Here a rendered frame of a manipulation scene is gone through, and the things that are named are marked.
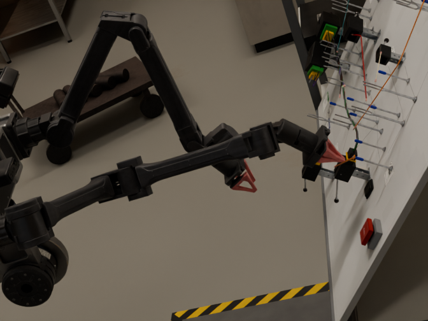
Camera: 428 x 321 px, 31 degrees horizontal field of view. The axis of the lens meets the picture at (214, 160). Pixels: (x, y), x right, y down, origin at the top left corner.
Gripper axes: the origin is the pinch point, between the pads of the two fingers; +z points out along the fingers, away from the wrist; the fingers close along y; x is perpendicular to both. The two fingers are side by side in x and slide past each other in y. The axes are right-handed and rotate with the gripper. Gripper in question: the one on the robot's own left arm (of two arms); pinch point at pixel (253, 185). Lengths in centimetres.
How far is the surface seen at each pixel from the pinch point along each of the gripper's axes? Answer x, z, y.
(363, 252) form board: -21, 14, -44
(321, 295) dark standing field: 48, 93, 60
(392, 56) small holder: -57, -2, -5
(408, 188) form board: -43, 3, -50
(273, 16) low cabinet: 21, 79, 332
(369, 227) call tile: -29, 6, -48
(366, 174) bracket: -31.8, 10.1, -22.5
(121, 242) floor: 136, 43, 147
